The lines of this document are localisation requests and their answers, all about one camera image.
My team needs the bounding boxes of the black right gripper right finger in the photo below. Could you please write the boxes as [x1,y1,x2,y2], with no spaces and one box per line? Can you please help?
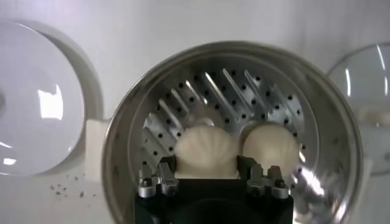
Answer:
[236,154,291,200]

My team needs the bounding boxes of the glass lid with white handle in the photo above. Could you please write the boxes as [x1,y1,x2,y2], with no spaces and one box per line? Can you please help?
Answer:
[327,42,390,176]

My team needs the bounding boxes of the white round plate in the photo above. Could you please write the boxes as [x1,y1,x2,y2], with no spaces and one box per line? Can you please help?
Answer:
[0,19,104,177]

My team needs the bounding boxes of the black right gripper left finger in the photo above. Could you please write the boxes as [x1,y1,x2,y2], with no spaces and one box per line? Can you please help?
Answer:
[138,154,180,199]

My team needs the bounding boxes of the white steamed baozi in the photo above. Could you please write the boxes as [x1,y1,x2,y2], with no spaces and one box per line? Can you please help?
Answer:
[242,122,301,177]
[174,125,240,180]

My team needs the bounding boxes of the stainless steel steamer basket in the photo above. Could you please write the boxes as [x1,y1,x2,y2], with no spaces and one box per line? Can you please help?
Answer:
[102,41,365,224]

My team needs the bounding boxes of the scattered dark crumbs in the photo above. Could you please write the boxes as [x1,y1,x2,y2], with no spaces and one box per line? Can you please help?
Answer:
[50,175,95,198]

